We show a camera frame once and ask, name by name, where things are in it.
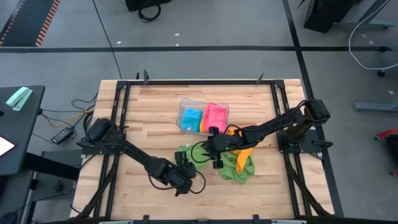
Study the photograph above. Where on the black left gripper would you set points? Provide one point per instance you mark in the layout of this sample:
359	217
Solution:
178	180

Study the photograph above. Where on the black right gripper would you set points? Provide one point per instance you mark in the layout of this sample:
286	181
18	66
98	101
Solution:
225	143

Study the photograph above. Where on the small green microfiber towel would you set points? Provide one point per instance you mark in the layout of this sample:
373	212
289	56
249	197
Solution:
199	163

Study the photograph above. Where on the orange microfiber towel with label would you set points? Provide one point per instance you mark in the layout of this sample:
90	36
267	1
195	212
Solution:
202	126

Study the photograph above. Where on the pink microfiber towel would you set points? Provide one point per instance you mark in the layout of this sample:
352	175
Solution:
214	116

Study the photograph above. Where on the blue microfiber towel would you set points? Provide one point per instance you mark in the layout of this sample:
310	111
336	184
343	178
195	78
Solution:
191	119

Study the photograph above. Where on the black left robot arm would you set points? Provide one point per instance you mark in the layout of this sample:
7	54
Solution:
136	152

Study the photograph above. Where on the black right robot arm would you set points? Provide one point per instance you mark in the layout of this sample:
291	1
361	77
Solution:
273	124

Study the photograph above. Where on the large green microfiber towel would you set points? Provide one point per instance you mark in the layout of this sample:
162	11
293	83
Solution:
230	171

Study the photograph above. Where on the clear plastic bin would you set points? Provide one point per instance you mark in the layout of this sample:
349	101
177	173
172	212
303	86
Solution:
180	118

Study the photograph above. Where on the white light bar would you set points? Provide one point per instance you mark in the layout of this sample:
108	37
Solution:
289	222
116	222

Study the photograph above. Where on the black power brick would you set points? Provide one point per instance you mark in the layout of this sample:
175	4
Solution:
62	135

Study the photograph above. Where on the black equipment stand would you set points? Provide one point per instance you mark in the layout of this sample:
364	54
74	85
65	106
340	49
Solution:
53	165

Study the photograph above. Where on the black equipment box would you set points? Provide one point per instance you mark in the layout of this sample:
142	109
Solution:
140	3

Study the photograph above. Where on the grey metal desk foot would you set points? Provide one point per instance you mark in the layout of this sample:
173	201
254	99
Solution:
376	106

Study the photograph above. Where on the black side desk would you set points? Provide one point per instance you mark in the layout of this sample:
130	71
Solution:
18	130

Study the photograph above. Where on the black equipment cabinet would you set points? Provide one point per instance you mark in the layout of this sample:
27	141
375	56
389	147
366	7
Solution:
323	15

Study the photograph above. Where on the red chair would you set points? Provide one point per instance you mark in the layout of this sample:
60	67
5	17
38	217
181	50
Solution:
387	133

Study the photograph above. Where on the mint green stapler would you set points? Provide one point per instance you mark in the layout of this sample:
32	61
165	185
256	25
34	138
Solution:
18	98

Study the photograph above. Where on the orange-striped black floor mat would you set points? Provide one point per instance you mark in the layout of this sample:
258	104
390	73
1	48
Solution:
28	21

